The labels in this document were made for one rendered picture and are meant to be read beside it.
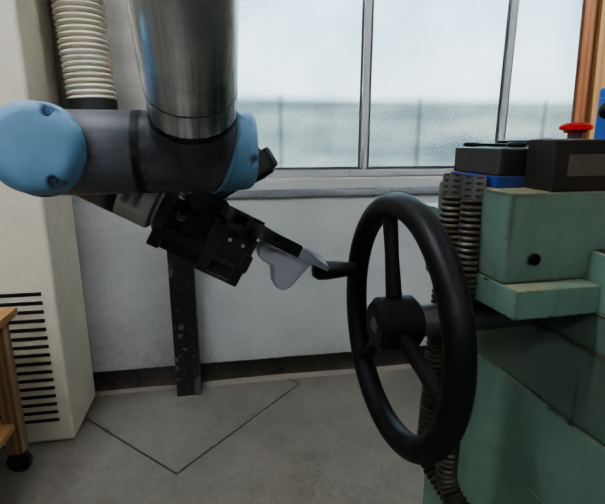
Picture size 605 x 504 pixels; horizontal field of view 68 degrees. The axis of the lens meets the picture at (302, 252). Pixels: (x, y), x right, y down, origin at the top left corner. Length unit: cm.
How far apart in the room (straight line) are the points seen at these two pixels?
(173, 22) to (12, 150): 17
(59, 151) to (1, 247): 126
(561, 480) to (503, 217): 31
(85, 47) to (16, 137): 127
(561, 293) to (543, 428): 20
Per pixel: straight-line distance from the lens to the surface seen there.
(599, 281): 53
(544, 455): 65
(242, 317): 192
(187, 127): 38
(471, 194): 50
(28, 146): 42
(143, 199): 52
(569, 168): 50
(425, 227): 42
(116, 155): 42
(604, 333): 54
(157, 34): 33
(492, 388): 70
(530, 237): 49
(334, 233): 187
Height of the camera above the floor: 101
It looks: 14 degrees down
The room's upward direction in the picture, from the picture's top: straight up
